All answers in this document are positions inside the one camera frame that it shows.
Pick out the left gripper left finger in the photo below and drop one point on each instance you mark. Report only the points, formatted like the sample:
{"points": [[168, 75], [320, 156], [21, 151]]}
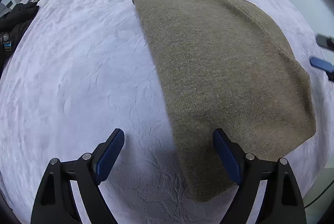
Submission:
{"points": [[54, 202]]}

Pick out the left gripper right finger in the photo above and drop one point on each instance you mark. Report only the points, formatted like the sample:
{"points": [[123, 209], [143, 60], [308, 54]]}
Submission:
{"points": [[282, 202]]}

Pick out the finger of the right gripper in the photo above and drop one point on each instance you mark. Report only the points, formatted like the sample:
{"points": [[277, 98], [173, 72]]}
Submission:
{"points": [[324, 66], [325, 42]]}

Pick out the olive brown knit sweater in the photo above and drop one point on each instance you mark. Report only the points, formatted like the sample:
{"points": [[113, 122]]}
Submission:
{"points": [[226, 64]]}

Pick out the lavender plush bed blanket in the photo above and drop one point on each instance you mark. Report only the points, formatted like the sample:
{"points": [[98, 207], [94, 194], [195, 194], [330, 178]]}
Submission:
{"points": [[82, 69]]}

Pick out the black jacket pile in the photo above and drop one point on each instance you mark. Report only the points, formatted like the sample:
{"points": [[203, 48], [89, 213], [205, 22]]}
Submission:
{"points": [[13, 26]]}

